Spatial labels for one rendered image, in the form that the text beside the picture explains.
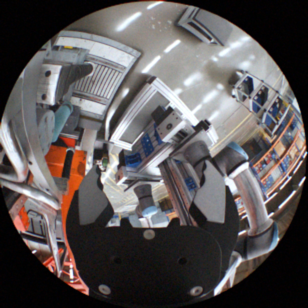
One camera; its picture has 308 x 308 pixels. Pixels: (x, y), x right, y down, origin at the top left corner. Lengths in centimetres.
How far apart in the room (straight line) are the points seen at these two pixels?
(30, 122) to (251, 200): 55
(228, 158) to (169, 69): 102
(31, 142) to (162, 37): 117
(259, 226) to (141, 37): 139
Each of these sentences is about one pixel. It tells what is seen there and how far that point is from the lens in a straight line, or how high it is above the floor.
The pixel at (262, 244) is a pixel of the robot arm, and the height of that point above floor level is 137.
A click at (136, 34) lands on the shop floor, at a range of 112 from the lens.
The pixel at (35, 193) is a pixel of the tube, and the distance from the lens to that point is 28.
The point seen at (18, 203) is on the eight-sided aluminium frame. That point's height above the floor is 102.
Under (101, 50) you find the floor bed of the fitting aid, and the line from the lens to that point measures 101.
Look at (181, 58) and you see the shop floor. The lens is 124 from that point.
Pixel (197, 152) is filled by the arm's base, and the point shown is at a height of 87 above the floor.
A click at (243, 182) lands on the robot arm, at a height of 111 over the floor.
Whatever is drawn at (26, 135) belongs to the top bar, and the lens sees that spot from 15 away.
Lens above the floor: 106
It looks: 34 degrees down
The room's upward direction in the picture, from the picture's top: 159 degrees clockwise
